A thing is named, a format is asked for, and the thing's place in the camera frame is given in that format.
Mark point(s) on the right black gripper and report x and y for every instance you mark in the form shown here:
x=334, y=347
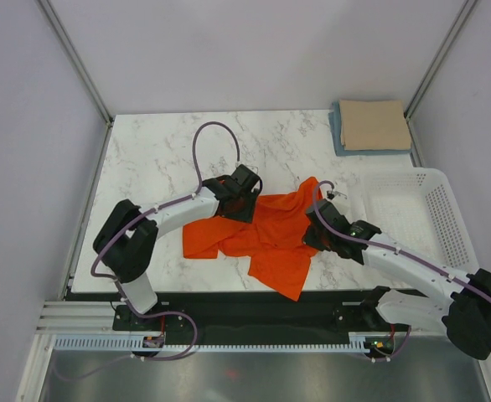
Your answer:
x=308, y=239

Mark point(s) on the white plastic basket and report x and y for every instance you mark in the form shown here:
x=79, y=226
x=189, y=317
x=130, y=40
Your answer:
x=417, y=207

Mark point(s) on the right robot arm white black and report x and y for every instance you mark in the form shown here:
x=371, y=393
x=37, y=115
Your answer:
x=450, y=301

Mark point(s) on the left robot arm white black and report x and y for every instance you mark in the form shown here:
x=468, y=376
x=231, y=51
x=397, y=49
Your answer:
x=126, y=241

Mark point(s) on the right aluminium frame post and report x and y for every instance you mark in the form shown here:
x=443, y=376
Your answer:
x=451, y=37

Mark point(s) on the aluminium frame post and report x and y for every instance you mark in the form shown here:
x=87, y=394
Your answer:
x=451, y=37
x=46, y=7

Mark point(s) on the folded beige t shirt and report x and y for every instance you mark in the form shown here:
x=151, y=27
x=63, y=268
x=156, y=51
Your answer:
x=374, y=125

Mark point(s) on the orange t shirt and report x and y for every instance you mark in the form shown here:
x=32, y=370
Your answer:
x=273, y=240

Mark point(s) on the white slotted cable duct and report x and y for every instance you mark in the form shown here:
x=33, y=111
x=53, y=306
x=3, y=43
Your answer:
x=145, y=344

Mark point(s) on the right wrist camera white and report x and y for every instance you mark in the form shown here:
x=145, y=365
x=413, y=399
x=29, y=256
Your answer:
x=335, y=194

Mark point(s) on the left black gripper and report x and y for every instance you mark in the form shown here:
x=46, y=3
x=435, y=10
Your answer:
x=247, y=214

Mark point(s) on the left aluminium frame post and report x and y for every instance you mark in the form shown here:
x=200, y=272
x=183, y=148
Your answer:
x=46, y=7

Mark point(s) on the folded blue t shirt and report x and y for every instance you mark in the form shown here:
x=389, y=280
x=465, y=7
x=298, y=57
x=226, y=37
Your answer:
x=334, y=118

